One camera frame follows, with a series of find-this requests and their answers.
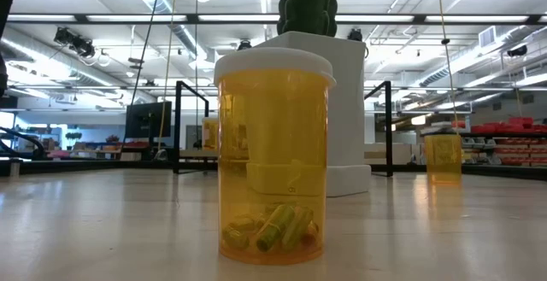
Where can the orange medicine bottle white cap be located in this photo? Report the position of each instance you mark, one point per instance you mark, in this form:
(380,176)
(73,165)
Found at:
(273,144)
(210,136)

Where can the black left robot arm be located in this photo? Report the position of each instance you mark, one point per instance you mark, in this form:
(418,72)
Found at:
(6,16)

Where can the shelf with red bins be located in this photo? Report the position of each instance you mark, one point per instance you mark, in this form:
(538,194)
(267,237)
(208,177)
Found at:
(513,128)

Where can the white hexagonal plant pot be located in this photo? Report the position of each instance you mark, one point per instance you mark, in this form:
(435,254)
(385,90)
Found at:
(350,114)

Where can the black ceiling fixture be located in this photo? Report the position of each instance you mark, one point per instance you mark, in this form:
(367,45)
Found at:
(354,34)
(244,44)
(517,51)

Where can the black monitor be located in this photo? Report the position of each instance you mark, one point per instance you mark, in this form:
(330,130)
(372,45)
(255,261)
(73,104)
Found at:
(147,119)

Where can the green cactus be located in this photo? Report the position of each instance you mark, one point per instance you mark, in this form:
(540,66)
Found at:
(307,3)

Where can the beige box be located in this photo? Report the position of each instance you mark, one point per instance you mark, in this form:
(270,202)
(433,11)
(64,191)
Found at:
(401,153)

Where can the black bar with light strips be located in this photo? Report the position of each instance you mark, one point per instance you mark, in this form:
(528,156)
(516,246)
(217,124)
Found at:
(192,18)

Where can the black spotlight cluster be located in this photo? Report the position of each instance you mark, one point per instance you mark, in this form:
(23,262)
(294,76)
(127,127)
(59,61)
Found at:
(74,42)

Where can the white air vent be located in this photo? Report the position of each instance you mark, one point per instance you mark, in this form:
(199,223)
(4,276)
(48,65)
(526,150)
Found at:
(487,36)

